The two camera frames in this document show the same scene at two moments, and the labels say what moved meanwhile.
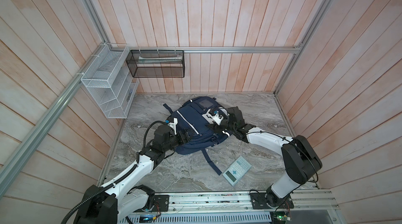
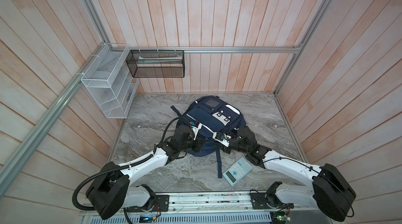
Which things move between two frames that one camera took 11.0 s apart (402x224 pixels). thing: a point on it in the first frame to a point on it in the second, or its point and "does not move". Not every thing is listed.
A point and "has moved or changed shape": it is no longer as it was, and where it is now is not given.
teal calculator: [236, 170] does not move
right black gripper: [215, 127] to [226, 149]
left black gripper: [182, 141] to [198, 143]
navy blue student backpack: [189, 116] has moved or changed shape
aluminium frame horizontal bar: [263, 49] does not move
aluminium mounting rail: [311, 203] does not move
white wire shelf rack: [107, 79] does not move
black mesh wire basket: [156, 63] does not move
